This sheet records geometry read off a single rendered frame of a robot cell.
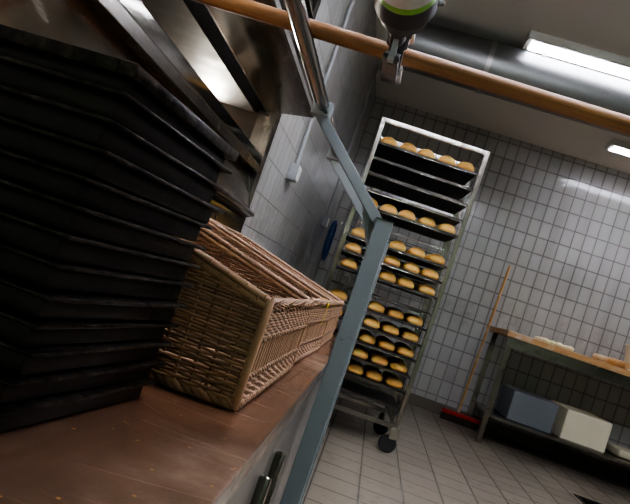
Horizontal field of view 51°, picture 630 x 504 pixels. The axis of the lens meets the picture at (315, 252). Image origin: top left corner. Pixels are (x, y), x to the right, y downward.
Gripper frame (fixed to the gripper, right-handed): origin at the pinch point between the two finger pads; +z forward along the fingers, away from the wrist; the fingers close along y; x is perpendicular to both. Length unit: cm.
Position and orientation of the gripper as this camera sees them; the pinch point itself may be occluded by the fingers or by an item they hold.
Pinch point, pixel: (399, 54)
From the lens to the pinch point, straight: 120.1
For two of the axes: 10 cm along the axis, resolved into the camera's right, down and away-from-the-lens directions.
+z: 0.8, 0.7, 9.9
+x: 9.4, 3.2, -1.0
